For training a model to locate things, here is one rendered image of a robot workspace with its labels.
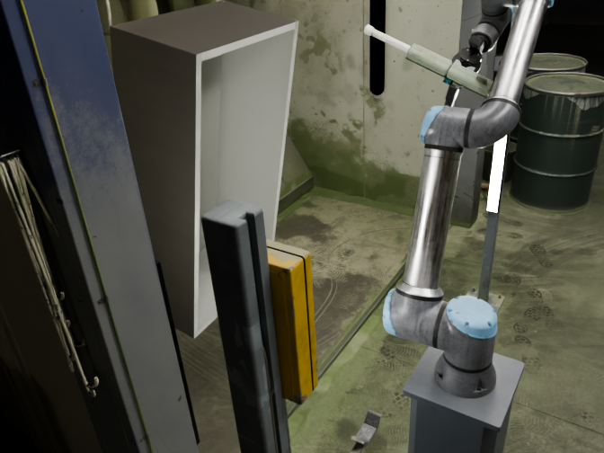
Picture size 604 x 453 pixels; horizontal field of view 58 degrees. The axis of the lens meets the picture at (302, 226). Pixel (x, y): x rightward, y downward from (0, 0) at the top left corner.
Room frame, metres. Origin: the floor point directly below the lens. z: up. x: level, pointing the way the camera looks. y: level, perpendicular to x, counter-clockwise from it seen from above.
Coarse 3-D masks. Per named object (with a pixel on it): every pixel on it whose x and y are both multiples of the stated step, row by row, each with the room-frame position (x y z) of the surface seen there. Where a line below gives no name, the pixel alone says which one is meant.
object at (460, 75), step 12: (384, 36) 1.96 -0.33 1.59; (408, 48) 1.91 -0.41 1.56; (420, 48) 1.90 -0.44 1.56; (420, 60) 1.87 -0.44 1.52; (432, 60) 1.85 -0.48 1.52; (444, 60) 1.85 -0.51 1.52; (444, 72) 1.83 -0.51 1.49; (456, 72) 1.81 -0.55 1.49; (468, 72) 1.80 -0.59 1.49; (456, 84) 1.84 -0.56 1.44; (468, 84) 1.79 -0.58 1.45; (480, 84) 1.76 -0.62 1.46; (492, 84) 1.76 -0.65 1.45; (456, 96) 1.89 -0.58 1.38
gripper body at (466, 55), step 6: (480, 36) 1.95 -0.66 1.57; (486, 42) 1.94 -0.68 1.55; (468, 48) 1.93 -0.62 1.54; (486, 48) 1.95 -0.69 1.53; (462, 54) 1.91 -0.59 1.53; (468, 54) 1.91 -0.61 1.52; (474, 54) 1.90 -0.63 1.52; (480, 54) 1.91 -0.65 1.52; (462, 60) 1.89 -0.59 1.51; (468, 60) 1.89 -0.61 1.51; (474, 60) 1.88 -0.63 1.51; (480, 60) 1.91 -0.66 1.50; (462, 66) 1.92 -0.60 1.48; (468, 66) 1.89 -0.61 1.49
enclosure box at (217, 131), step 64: (128, 64) 1.81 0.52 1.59; (192, 64) 1.66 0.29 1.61; (256, 64) 2.27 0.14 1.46; (128, 128) 1.84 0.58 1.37; (192, 128) 1.68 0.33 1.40; (256, 128) 2.29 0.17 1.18; (192, 192) 1.71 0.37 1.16; (256, 192) 2.31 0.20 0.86; (192, 256) 1.74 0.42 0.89; (192, 320) 1.77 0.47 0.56
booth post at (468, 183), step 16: (464, 0) 3.40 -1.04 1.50; (480, 0) 3.34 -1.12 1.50; (464, 16) 3.39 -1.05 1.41; (480, 16) 3.34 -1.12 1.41; (464, 32) 3.39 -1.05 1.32; (464, 48) 3.38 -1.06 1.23; (464, 96) 3.37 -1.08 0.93; (480, 96) 3.31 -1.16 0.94; (464, 160) 3.35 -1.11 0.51; (480, 160) 3.37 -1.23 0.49; (464, 176) 3.34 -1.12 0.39; (480, 176) 3.41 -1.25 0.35; (464, 192) 3.34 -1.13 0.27; (464, 208) 3.33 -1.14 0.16; (464, 224) 3.33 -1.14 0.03
